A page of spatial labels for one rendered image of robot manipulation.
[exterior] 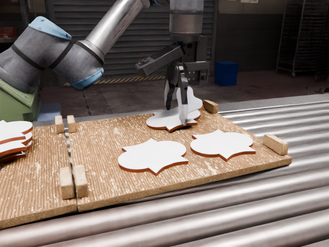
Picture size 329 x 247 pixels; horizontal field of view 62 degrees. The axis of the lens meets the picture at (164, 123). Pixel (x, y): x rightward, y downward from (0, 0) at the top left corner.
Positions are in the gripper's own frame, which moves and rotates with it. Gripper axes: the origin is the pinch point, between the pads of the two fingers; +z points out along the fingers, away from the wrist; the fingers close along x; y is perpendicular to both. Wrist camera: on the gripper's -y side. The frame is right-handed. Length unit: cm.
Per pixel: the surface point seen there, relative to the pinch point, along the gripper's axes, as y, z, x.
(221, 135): 6.6, 0.8, -12.7
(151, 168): -12.8, 1.0, -21.0
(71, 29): 0, 7, 455
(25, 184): -33.5, 2.4, -17.0
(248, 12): 357, -29, 455
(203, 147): -0.2, 0.9, -16.8
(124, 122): -11.7, 2.4, 5.1
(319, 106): 54, 3, 2
